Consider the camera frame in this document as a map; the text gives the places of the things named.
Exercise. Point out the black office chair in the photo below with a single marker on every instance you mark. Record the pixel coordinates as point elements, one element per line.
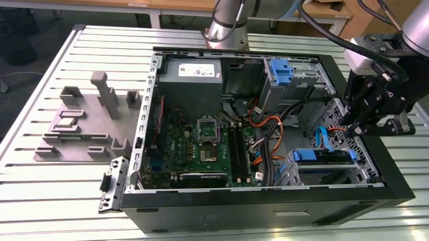
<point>16,47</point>

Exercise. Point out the black graphics card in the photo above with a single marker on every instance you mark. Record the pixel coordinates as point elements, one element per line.
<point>200,177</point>

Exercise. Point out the white-framed wooden desk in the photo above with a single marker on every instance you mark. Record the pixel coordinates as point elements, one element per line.
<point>100,5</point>
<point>334,12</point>

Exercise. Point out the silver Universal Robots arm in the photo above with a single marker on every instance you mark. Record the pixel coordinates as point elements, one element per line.
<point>227,22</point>

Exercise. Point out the green RAM stick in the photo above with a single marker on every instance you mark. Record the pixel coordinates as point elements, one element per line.
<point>75,138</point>

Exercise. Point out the grey power supply unit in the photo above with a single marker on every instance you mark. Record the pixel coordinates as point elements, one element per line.
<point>191,95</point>

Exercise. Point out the silver disk bay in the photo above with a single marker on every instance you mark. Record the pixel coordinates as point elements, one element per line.
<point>360,169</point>

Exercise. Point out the blue drive cage latch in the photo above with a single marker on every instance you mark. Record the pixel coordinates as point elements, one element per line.
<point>281,71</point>

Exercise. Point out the green motherboard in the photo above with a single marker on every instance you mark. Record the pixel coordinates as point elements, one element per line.
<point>178,148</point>

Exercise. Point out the CPU chip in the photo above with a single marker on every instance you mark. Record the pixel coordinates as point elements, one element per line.
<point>66,122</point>

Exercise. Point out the silver optical drive cage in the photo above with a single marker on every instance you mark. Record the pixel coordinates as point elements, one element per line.
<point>301,75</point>

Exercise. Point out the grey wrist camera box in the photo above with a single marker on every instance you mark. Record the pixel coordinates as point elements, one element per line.
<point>358,61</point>

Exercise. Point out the grey parts rack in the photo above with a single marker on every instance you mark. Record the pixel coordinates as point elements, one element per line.
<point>87,130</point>

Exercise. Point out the hard disk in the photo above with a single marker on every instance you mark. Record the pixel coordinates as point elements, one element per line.
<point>305,155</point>

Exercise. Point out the black open PC case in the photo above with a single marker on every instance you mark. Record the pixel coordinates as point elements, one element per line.
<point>234,208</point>

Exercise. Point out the CPU socket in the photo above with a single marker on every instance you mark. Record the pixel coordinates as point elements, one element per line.
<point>209,154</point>

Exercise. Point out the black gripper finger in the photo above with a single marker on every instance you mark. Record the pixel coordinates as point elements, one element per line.
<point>357,98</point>
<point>376,129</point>

